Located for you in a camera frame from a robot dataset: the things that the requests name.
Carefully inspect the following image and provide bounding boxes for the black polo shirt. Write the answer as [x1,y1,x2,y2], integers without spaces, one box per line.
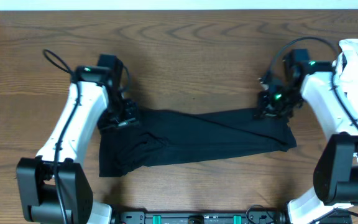
[99,108,296,177]

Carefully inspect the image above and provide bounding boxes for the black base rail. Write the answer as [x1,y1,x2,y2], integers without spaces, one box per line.
[112,205,290,224]

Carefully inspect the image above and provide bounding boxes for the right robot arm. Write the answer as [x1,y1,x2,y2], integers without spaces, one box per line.
[257,59,358,223]

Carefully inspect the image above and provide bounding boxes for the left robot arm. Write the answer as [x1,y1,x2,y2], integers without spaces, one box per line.
[16,65,139,223]

